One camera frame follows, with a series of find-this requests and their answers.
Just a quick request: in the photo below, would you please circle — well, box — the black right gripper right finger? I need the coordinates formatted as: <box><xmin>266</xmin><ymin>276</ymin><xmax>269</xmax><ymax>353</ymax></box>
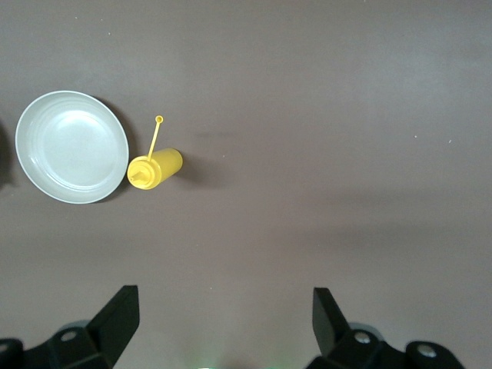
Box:
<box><xmin>307</xmin><ymin>287</ymin><xmax>468</xmax><ymax>369</ymax></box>

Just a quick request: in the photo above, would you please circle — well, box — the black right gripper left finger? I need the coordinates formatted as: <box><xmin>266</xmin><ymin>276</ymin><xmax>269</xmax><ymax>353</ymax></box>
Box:
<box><xmin>0</xmin><ymin>284</ymin><xmax>140</xmax><ymax>369</ymax></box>

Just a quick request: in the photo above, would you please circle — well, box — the yellow squeeze bottle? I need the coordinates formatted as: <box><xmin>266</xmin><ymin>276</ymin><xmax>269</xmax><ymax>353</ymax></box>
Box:
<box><xmin>127</xmin><ymin>115</ymin><xmax>184</xmax><ymax>191</ymax></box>

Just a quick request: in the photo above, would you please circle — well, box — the beige round plate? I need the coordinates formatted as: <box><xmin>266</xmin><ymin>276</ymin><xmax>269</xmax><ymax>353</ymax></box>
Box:
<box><xmin>15</xmin><ymin>90</ymin><xmax>130</xmax><ymax>204</ymax></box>

